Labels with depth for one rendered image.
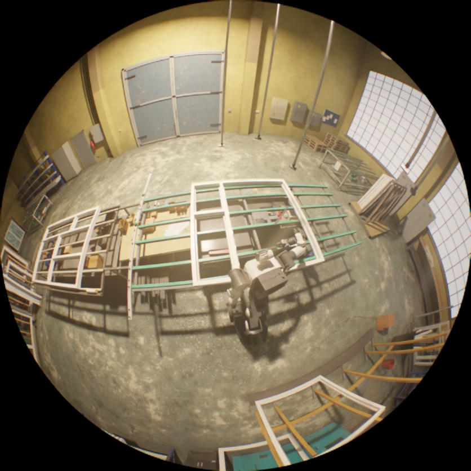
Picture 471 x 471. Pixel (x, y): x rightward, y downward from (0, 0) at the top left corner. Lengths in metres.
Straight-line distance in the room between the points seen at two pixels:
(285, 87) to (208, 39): 3.86
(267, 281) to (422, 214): 7.13
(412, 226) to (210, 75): 9.88
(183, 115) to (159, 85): 1.81
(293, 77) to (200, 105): 4.29
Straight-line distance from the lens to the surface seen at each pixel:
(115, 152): 7.96
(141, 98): 7.20
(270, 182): 2.40
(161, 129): 7.23
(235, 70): 7.03
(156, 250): 2.03
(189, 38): 7.29
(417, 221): 7.55
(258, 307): 1.34
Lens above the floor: 2.29
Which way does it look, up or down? 59 degrees down
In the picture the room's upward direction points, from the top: 8 degrees clockwise
